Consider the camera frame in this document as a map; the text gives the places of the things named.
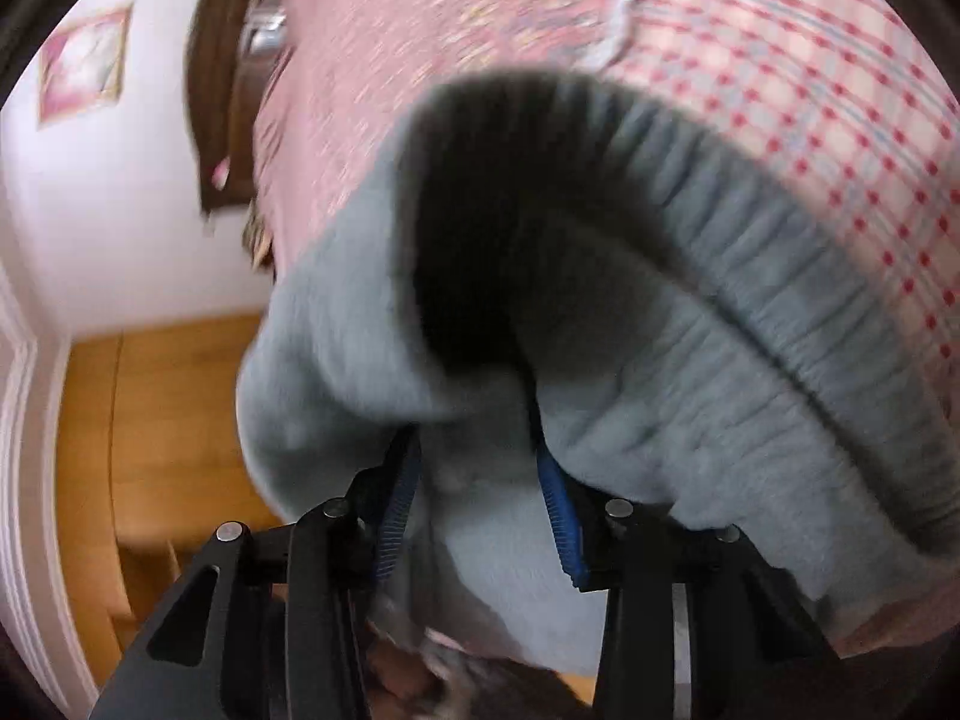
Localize grey fleece pants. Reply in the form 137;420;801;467
236;71;958;674

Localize grey fluffy robe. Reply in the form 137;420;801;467
364;629;592;720

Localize orange wooden wardrobe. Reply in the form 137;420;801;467
55;314;278;684

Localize clothes pile on nightstand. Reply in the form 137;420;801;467
241;202;275;271

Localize dark wooden headboard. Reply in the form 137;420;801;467
184;0;286;215

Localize pink floral bed cover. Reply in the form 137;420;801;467
250;0;960;662

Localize framed wedding photo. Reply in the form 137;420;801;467
37;2;133;127

